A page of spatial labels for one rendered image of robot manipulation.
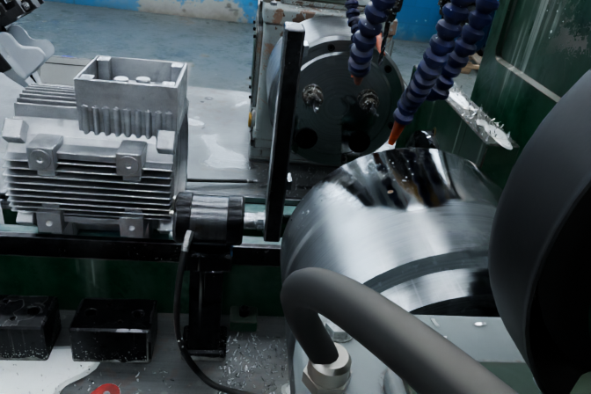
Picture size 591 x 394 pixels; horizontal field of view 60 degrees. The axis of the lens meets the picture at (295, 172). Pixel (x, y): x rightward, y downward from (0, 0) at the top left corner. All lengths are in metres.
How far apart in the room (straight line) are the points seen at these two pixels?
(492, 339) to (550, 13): 0.56
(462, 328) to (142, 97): 0.47
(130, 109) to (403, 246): 0.40
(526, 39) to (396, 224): 0.49
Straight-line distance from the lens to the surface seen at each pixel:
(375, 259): 0.38
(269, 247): 0.72
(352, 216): 0.42
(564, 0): 0.77
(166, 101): 0.65
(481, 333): 0.32
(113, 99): 0.66
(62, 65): 0.96
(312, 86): 0.90
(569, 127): 0.18
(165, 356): 0.75
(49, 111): 0.70
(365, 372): 0.27
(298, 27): 0.52
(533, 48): 0.81
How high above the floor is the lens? 1.36
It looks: 28 degrees down
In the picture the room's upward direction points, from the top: 7 degrees clockwise
